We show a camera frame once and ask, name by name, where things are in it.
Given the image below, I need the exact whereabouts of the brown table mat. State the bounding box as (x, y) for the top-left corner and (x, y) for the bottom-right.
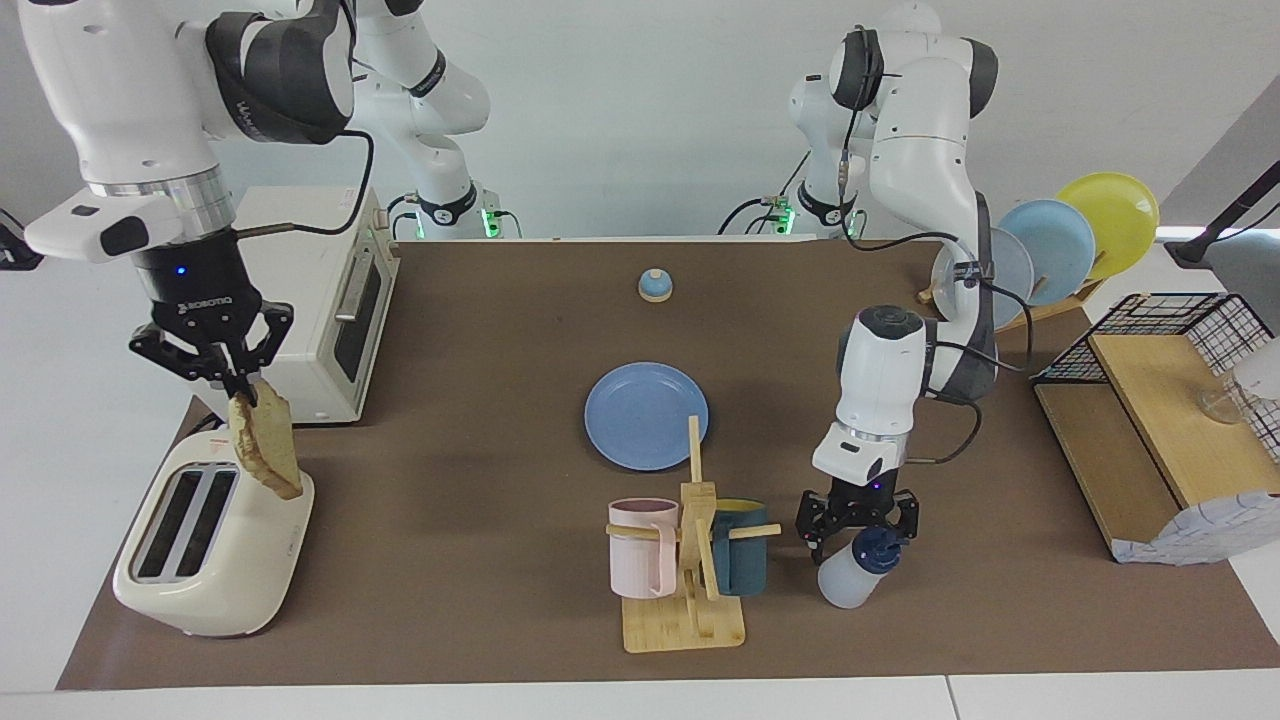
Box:
(55, 238), (1280, 691)

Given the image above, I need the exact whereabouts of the clear glass cup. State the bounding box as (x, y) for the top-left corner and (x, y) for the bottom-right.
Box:
(1198, 385), (1251, 426)

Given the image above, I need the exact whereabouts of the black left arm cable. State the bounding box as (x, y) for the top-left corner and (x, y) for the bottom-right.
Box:
(838, 28), (1036, 469)

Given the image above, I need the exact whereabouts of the black clamp device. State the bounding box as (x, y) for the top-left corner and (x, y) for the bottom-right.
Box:
(0, 208), (46, 271)

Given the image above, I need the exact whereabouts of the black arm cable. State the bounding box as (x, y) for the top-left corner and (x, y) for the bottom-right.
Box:
(238, 128), (376, 238)
(838, 28), (1036, 469)

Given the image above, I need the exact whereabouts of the toasted bread slice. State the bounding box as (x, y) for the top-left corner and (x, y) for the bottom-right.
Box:
(228, 383), (304, 501)

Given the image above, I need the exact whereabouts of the cream two-slot toaster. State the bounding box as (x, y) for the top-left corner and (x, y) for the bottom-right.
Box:
(112, 428), (315, 639)

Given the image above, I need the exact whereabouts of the light blue plate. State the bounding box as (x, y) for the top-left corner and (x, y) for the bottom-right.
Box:
(998, 199), (1097, 308)

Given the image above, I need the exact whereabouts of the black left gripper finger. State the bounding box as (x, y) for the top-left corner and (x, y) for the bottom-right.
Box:
(885, 490), (919, 546)
(797, 492), (846, 566)

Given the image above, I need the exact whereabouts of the grey plate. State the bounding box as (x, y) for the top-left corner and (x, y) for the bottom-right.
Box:
(930, 228), (1035, 331)

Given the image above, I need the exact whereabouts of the white seasoning bottle blue cap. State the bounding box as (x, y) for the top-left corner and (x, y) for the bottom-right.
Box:
(817, 526), (906, 610)

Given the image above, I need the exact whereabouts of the teal mug yellow inside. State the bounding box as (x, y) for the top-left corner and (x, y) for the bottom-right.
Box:
(710, 498), (769, 598)

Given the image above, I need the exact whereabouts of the white plastic container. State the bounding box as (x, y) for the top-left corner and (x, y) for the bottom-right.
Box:
(1230, 340), (1280, 403)

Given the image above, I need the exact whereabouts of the white toaster oven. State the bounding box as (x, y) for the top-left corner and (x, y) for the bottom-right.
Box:
(185, 186), (401, 426)

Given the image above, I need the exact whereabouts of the black stand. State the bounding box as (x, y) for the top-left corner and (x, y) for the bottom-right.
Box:
(1165, 160), (1280, 269)

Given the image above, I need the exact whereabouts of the blue round plate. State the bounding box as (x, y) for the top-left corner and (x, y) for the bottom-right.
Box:
(584, 362), (710, 472)

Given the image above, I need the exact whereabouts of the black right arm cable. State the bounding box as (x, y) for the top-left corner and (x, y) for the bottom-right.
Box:
(238, 128), (376, 238)

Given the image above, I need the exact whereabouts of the wooden plate rack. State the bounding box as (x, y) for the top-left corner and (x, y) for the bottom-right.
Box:
(918, 250), (1109, 346)

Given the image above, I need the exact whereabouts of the wooden mug tree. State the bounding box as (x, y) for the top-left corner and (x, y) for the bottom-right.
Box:
(605, 415), (783, 654)

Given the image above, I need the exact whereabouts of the wooden shelf black wire basket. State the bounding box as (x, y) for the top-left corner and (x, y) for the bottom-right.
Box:
(1032, 292), (1280, 566)

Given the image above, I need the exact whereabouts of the pink mug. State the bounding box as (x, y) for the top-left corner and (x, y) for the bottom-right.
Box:
(608, 498), (681, 600)

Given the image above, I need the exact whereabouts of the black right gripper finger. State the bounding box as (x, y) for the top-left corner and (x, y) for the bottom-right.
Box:
(240, 302), (296, 406)
(128, 322), (246, 401)

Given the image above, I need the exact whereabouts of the yellow plate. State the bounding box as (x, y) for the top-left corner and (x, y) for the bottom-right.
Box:
(1056, 172), (1161, 281)

